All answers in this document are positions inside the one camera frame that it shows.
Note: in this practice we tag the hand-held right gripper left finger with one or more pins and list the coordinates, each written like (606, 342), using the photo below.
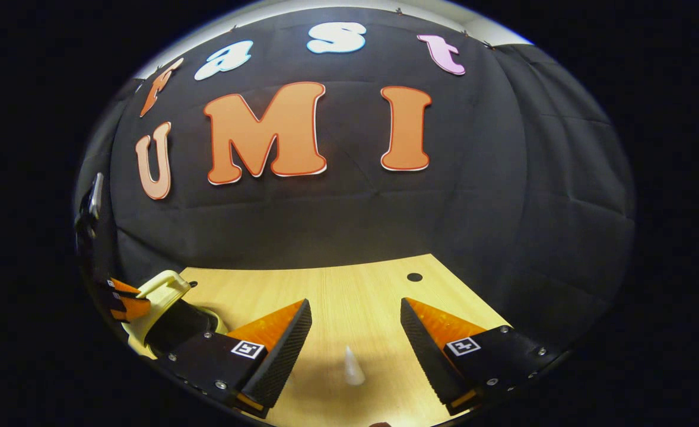
(284, 356)

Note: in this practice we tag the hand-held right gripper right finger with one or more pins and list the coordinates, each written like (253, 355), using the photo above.
(426, 356)

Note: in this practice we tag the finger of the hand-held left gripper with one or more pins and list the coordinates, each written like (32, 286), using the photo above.
(133, 308)
(123, 287)

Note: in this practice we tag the cream suitcase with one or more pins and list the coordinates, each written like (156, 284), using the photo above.
(161, 289)

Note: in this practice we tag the white squeeze tube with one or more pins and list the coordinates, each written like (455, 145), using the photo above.
(352, 370)

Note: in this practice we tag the black backdrop cloth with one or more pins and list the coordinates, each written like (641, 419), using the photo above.
(355, 225)

